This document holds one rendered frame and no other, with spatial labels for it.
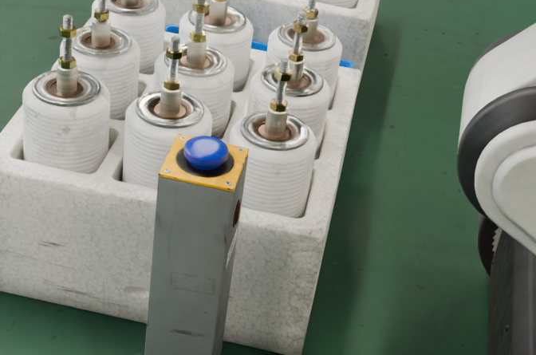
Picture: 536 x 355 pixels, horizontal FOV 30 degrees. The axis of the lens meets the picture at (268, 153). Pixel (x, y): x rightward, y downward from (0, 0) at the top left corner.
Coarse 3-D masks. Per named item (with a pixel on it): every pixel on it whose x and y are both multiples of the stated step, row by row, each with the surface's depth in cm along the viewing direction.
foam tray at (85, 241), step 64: (256, 64) 136; (0, 192) 111; (64, 192) 109; (128, 192) 108; (320, 192) 113; (0, 256) 116; (64, 256) 114; (128, 256) 112; (256, 256) 109; (320, 256) 108; (256, 320) 114
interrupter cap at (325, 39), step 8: (288, 24) 130; (280, 32) 128; (288, 32) 129; (320, 32) 130; (328, 32) 130; (280, 40) 127; (288, 40) 127; (320, 40) 128; (328, 40) 128; (304, 48) 125; (312, 48) 125; (320, 48) 126; (328, 48) 126
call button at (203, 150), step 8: (200, 136) 92; (208, 136) 92; (184, 144) 91; (192, 144) 91; (200, 144) 91; (208, 144) 91; (216, 144) 91; (224, 144) 91; (184, 152) 90; (192, 152) 90; (200, 152) 90; (208, 152) 90; (216, 152) 90; (224, 152) 90; (192, 160) 90; (200, 160) 89; (208, 160) 89; (216, 160) 90; (224, 160) 90; (200, 168) 90; (208, 168) 90
